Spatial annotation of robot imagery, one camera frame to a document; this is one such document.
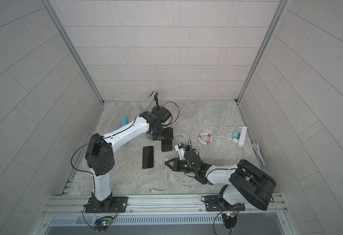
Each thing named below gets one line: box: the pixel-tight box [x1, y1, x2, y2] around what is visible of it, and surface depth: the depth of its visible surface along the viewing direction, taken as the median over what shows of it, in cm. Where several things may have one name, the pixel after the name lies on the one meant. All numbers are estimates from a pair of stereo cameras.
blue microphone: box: [122, 116, 127, 127], surface depth 104 cm
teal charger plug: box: [231, 131, 241, 140], surface depth 96 cm
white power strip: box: [236, 125, 248, 148], surface depth 94 cm
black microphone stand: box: [153, 92, 160, 111], surface depth 104 cm
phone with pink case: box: [161, 139, 173, 152], surface depth 82 cm
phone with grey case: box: [142, 145, 154, 169], surface depth 90 cm
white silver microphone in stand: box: [138, 90, 158, 115], surface depth 93 cm
